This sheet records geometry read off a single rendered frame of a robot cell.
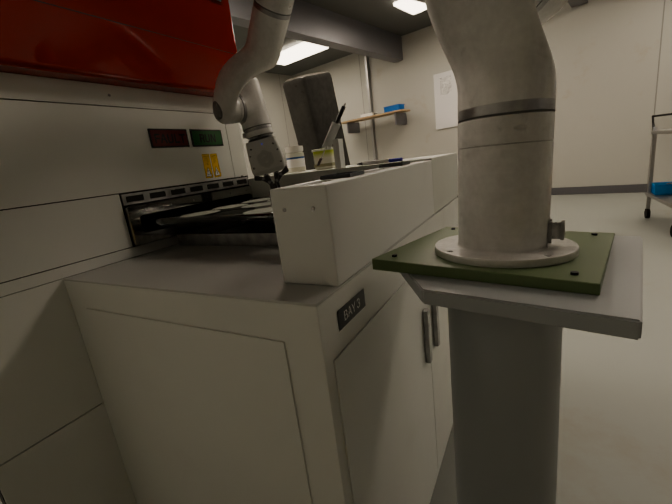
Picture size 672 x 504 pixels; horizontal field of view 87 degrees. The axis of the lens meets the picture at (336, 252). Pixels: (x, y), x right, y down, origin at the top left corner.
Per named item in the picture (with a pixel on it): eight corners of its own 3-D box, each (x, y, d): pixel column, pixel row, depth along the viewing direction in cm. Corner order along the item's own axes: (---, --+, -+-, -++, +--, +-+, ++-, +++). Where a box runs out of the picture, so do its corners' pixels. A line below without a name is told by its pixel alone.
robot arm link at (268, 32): (243, 10, 76) (223, 132, 97) (298, 17, 87) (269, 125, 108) (219, -10, 79) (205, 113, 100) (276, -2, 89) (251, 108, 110)
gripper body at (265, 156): (240, 139, 102) (252, 177, 105) (274, 129, 102) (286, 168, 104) (245, 140, 109) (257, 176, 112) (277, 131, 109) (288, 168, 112)
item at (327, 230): (283, 283, 54) (267, 189, 50) (400, 215, 100) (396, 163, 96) (338, 287, 49) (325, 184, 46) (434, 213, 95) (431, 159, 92)
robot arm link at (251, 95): (250, 126, 99) (276, 122, 105) (235, 75, 95) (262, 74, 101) (235, 133, 105) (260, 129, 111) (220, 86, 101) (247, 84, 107)
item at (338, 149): (324, 170, 109) (318, 124, 106) (330, 169, 112) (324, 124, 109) (341, 168, 106) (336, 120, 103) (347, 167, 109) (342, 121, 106)
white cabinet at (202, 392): (157, 572, 94) (61, 281, 74) (332, 371, 175) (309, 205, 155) (385, 735, 63) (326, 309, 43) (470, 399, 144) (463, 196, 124)
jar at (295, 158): (284, 173, 139) (280, 148, 137) (295, 171, 145) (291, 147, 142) (299, 171, 135) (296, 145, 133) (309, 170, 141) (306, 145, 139)
